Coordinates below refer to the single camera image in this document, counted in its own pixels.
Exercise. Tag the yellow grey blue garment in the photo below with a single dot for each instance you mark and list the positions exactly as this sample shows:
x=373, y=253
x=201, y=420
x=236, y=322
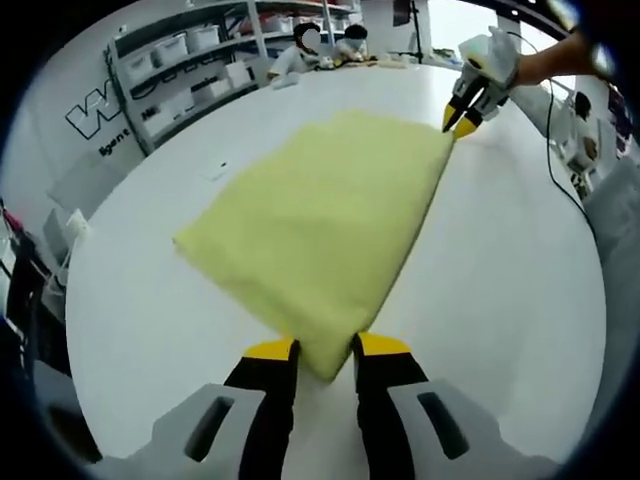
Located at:
x=325, y=225

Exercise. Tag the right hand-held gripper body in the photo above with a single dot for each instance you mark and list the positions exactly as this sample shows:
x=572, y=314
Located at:
x=495, y=57

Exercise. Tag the white storage bin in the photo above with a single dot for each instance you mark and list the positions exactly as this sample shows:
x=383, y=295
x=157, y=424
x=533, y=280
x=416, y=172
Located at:
x=170, y=47
x=137, y=61
x=202, y=37

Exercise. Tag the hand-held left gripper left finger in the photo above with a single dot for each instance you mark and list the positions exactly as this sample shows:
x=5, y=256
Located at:
x=215, y=435

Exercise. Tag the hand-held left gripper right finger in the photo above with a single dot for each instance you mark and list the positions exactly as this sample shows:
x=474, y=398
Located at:
x=425, y=435

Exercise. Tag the grey metal shelf unit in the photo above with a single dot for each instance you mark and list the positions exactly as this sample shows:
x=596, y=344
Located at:
x=200, y=75

